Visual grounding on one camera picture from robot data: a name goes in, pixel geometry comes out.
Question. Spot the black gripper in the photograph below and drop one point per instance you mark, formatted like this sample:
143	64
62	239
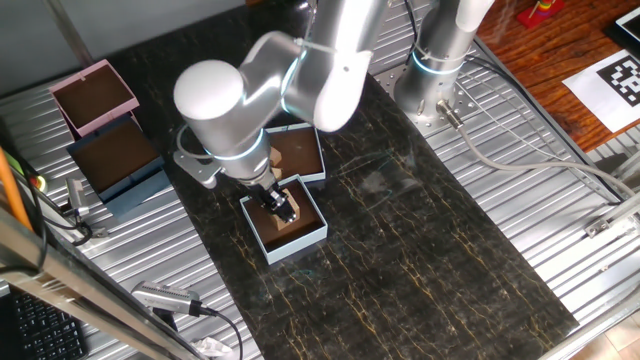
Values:
264	191

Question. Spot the small wooden cube block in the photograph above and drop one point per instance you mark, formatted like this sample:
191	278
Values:
295	205
276	157
282	223

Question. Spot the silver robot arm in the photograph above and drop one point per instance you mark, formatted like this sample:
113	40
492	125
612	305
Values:
210	100

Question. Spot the light blue gift box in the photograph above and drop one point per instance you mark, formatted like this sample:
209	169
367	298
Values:
300	240

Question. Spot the light blue gift box lid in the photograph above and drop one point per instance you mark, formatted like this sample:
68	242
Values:
300	150

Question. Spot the dark blue gift box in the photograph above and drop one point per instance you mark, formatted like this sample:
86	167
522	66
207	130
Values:
115	155

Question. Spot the pink gift box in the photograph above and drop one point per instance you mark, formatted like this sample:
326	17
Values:
92	95

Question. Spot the black marble pattern mat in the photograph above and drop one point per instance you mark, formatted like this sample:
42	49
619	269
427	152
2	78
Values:
400	250

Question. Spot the white crumpled paper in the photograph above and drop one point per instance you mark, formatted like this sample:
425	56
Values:
212	347

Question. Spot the black computer keyboard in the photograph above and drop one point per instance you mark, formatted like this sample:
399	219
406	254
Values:
45	330

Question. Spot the orange pole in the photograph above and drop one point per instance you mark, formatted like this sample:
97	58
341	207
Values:
10	190

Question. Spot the gray metal pole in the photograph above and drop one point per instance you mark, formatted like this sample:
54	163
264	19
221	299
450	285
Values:
70	35

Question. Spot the brown wooden desk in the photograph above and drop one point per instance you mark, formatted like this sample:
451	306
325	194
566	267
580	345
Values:
550	50

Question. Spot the white paper with marker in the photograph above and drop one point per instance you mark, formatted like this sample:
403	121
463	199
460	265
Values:
600	95

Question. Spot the dark tablet device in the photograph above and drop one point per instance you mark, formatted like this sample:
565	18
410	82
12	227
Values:
631	25

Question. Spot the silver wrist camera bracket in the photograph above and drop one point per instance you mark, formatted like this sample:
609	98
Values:
192	167

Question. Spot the silver ribbed camera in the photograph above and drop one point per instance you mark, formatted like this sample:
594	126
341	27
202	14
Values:
165	297

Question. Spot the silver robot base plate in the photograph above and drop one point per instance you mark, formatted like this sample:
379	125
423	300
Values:
425	127

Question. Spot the small silver camera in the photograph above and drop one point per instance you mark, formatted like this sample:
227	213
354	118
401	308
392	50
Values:
76	195

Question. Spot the aluminium frame beam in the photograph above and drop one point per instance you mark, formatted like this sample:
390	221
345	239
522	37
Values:
75	295

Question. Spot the aluminium profile rail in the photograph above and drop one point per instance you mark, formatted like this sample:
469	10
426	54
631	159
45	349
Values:
615	215

